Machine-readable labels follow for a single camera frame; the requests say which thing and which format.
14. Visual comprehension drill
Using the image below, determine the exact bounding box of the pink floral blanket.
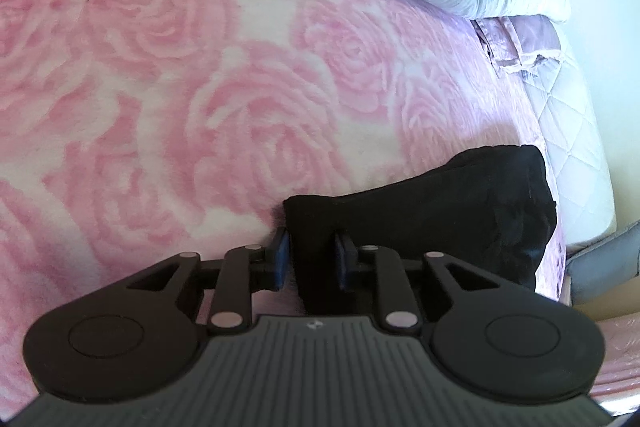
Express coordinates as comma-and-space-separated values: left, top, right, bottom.
0, 0, 640, 413

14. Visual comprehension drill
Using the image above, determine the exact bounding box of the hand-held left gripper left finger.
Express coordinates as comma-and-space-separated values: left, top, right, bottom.
127, 227, 291, 335

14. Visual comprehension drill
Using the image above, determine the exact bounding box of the purple pillow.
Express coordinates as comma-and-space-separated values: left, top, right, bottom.
472, 14, 563, 75

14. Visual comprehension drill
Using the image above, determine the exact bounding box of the white quilted headboard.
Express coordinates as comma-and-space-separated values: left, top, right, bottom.
520, 24, 618, 248

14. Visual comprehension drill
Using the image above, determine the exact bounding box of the grey pillow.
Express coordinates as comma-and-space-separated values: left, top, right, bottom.
565, 219, 640, 305

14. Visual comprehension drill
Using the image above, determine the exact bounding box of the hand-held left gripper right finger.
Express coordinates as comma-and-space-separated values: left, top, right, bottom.
334, 231, 496, 333

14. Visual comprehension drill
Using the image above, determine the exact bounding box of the black garment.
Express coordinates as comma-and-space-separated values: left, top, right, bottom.
282, 144, 558, 315

